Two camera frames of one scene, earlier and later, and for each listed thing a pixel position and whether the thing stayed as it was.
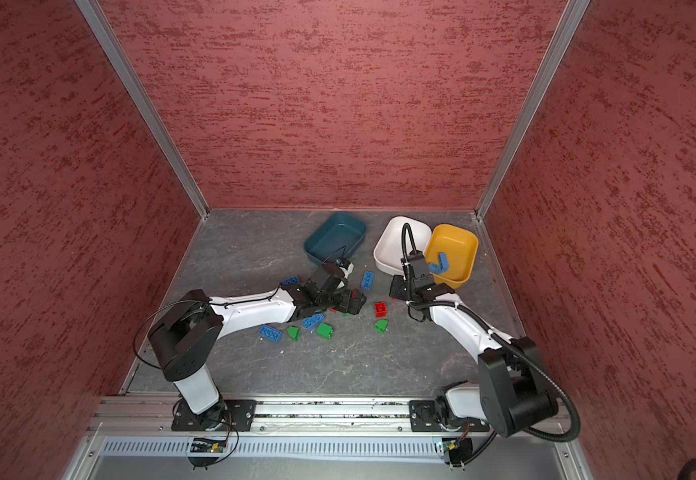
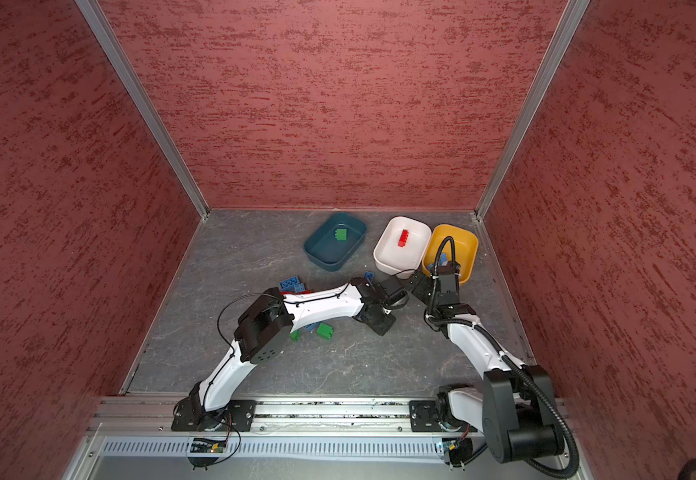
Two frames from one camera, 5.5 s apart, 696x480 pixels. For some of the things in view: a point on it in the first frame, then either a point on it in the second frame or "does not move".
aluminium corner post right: x=570 y=21 does not move
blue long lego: x=290 y=280 does not move
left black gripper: x=356 y=303 to x=381 y=329
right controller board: x=457 y=451 does not move
